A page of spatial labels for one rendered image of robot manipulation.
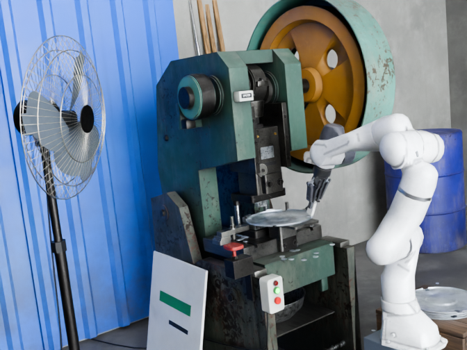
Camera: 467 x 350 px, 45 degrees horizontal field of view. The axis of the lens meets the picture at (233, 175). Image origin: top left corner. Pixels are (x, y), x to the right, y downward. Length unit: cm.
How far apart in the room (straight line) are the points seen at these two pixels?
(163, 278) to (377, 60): 141
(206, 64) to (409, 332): 129
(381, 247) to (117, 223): 192
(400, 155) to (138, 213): 200
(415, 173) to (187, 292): 123
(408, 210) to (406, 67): 344
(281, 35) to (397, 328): 150
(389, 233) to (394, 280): 18
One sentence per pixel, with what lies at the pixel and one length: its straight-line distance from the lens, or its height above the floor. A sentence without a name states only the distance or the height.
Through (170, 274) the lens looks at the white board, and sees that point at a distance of 275.
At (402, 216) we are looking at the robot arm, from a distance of 189.
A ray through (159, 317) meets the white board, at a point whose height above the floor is 29.
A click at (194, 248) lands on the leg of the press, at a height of 65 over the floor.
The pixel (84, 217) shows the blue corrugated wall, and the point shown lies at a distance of 334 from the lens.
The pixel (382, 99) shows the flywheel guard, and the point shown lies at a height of 124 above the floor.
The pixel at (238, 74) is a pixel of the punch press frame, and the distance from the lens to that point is 230.
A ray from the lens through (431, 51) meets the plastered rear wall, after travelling 554.
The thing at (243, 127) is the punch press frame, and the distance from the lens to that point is 230.
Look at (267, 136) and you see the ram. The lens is 244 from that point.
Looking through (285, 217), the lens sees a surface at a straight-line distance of 243.
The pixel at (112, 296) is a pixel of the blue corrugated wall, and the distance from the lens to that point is 351.
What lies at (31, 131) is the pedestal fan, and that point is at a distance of 193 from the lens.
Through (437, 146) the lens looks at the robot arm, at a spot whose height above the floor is 110.
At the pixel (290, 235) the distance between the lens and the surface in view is 244.
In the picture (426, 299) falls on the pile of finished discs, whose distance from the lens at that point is 261.
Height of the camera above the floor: 134
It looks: 8 degrees down
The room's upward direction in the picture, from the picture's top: 6 degrees counter-clockwise
